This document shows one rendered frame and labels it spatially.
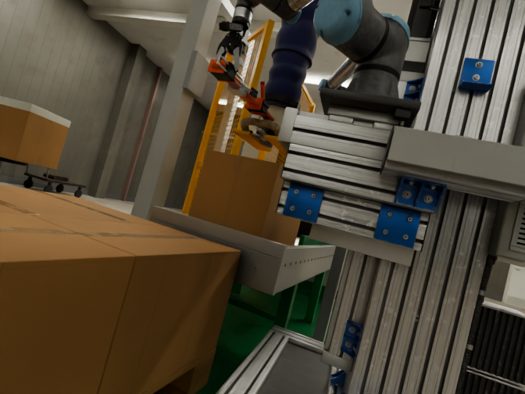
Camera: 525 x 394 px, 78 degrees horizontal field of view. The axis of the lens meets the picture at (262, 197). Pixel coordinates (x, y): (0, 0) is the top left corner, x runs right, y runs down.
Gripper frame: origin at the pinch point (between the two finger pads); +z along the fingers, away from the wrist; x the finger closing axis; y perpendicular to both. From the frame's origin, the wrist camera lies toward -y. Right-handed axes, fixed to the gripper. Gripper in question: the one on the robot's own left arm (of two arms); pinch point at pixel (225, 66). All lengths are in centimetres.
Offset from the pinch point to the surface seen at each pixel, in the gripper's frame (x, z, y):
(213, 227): -1, 64, 22
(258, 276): -28, 78, 23
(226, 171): 4.5, 37.4, 29.4
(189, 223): 11, 66, 21
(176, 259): -23, 70, -28
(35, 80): 608, -75, 257
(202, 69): 92, -43, 96
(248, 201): -10, 49, 30
